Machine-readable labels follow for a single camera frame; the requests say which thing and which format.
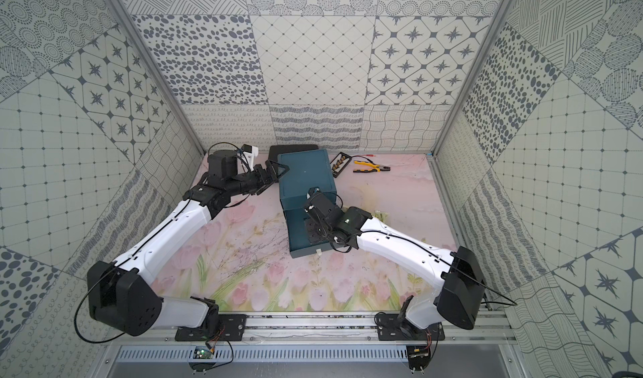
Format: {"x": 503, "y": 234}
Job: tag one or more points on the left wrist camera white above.
{"x": 248, "y": 154}

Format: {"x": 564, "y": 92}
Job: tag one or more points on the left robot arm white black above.
{"x": 120, "y": 292}

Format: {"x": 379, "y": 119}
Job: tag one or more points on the black case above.
{"x": 276, "y": 150}

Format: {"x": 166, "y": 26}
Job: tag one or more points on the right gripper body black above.
{"x": 316, "y": 231}

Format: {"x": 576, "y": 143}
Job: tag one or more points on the black bit tray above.
{"x": 339, "y": 163}

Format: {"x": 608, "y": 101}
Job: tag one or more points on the teal drawer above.
{"x": 304, "y": 236}

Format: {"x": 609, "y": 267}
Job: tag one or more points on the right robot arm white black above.
{"x": 456, "y": 281}

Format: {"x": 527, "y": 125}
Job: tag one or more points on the yellow handled pliers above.
{"x": 365, "y": 167}

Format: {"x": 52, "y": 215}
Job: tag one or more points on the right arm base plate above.
{"x": 391, "y": 328}

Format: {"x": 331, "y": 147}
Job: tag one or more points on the teal drawer cabinet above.
{"x": 307, "y": 169}

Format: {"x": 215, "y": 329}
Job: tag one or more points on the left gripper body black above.
{"x": 270, "y": 172}

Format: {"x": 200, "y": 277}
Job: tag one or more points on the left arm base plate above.
{"x": 224, "y": 327}

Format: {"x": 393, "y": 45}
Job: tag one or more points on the aluminium rail frame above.
{"x": 353, "y": 328}

